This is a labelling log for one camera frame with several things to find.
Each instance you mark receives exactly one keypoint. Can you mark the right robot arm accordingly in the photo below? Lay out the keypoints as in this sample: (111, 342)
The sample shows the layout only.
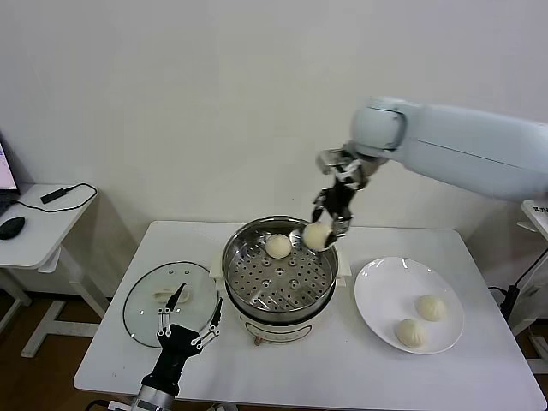
(449, 141)

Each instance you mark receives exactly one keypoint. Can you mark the black computer mouse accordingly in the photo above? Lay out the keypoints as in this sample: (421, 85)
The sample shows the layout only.
(10, 228)

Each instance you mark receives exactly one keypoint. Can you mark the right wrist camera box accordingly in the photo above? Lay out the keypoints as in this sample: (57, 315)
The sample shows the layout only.
(336, 159)

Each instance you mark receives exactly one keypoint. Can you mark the round glass lid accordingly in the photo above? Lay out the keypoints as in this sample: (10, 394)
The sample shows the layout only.
(143, 301)

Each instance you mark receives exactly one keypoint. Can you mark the white round plate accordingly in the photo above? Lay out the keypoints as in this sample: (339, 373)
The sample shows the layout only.
(385, 295)

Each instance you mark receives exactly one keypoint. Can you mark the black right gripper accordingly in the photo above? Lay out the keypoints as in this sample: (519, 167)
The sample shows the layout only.
(340, 201)

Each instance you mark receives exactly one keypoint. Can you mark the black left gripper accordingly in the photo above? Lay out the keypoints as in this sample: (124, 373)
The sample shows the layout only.
(177, 347)

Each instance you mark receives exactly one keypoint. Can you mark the black laptop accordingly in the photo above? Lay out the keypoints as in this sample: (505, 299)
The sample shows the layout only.
(6, 171)

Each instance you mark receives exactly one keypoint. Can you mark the white electric cooker pot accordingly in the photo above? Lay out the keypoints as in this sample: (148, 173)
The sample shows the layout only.
(278, 330)

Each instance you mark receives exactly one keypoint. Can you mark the white steamed baozi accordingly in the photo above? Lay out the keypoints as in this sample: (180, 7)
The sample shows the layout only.
(431, 307)
(317, 236)
(411, 335)
(278, 247)

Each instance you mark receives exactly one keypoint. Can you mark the perforated steel steamer basket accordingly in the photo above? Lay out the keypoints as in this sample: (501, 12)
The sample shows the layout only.
(278, 282)

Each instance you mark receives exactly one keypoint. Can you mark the white side desk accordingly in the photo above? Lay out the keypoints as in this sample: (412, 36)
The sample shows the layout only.
(38, 240)

